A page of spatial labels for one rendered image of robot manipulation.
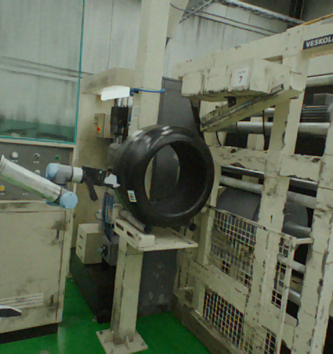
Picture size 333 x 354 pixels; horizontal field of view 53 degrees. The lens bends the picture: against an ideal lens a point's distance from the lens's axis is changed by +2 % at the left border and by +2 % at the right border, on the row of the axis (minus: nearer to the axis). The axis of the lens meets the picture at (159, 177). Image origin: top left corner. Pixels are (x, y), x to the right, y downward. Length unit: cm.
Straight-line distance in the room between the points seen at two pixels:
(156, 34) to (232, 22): 1127
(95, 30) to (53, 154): 915
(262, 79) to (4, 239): 168
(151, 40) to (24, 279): 164
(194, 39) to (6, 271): 1095
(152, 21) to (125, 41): 925
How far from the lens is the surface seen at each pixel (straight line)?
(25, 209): 218
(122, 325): 237
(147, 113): 204
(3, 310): 67
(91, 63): 1094
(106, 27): 1128
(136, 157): 163
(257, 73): 169
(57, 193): 146
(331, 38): 184
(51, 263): 232
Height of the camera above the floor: 138
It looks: 7 degrees down
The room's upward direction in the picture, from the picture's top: 6 degrees clockwise
